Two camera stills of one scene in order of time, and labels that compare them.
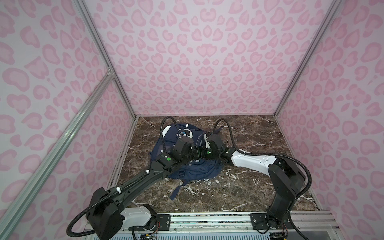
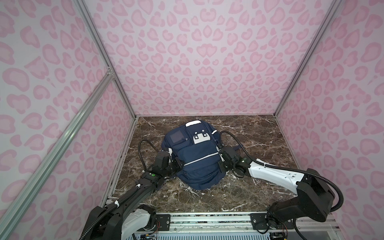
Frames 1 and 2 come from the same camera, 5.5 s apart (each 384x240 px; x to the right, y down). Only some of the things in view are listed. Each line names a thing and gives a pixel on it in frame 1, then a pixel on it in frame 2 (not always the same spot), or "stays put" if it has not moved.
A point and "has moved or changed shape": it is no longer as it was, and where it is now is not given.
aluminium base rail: (302, 226) stays put
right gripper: (202, 153) to (220, 163)
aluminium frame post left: (105, 53) stays put
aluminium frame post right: (333, 9) stays put
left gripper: (196, 150) to (178, 166)
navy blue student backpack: (166, 138) has moved or changed shape
